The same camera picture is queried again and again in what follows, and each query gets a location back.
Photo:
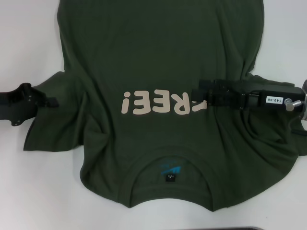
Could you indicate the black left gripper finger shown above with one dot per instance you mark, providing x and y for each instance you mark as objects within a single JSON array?
[{"x": 52, "y": 102}]

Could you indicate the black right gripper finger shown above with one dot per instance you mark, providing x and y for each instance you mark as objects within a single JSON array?
[
  {"x": 206, "y": 84},
  {"x": 223, "y": 99}
]

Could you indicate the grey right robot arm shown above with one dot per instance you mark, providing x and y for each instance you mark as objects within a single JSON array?
[{"x": 304, "y": 119}]

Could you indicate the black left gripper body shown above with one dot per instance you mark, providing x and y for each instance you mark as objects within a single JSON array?
[{"x": 19, "y": 103}]

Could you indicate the dark green printed t-shirt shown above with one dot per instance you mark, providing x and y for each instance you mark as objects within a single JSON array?
[{"x": 156, "y": 60}]

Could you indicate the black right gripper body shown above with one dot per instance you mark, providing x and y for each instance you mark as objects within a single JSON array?
[{"x": 254, "y": 95}]

